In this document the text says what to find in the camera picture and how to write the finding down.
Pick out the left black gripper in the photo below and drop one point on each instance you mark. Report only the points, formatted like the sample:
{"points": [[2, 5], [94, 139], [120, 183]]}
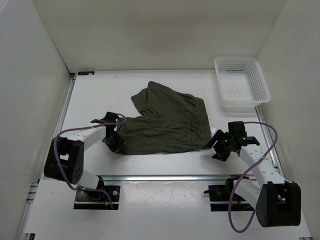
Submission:
{"points": [[117, 147]]}

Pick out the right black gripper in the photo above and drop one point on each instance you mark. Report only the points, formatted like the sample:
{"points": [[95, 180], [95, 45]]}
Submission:
{"points": [[219, 135]]}

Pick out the olive green shorts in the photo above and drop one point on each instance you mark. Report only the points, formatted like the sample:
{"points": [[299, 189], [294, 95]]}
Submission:
{"points": [[169, 122]]}

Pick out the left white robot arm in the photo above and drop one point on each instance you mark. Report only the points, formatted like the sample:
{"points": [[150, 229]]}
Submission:
{"points": [[65, 159]]}

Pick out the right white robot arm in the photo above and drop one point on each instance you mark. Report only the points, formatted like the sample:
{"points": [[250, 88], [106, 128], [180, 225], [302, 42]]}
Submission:
{"points": [[275, 200]]}

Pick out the white perforated plastic basket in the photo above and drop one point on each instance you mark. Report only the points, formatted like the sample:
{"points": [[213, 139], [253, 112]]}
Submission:
{"points": [[241, 83]]}

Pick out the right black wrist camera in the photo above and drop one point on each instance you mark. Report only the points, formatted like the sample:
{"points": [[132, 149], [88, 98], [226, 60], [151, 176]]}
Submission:
{"points": [[237, 129]]}

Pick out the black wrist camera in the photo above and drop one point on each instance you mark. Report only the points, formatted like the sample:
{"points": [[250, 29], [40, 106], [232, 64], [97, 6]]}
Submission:
{"points": [[111, 117], [237, 129]]}

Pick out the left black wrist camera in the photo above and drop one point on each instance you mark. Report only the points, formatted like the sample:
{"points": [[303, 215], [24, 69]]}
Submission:
{"points": [[111, 117]]}

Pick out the aluminium front rail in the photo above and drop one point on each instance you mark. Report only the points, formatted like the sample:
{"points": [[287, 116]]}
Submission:
{"points": [[141, 178]]}

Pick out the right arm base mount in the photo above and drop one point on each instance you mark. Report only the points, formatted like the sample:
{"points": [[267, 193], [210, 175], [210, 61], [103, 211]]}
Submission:
{"points": [[219, 196]]}

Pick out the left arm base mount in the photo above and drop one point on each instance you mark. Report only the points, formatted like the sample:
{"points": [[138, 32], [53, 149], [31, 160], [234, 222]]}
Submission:
{"points": [[92, 200]]}

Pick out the aluminium frame rail left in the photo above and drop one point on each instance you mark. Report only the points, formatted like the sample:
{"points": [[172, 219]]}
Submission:
{"points": [[21, 235]]}

